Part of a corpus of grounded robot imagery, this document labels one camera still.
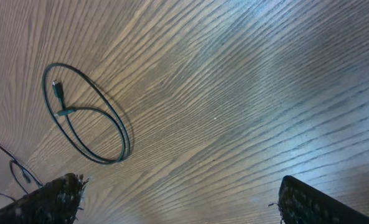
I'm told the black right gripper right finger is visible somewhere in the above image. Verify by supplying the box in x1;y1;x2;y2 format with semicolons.
275;175;369;224

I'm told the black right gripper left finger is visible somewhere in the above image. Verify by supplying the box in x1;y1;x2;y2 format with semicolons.
0;173;88;224

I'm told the black usb cable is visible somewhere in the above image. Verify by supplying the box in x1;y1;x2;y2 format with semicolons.
0;142;44;202
41;62;131;165

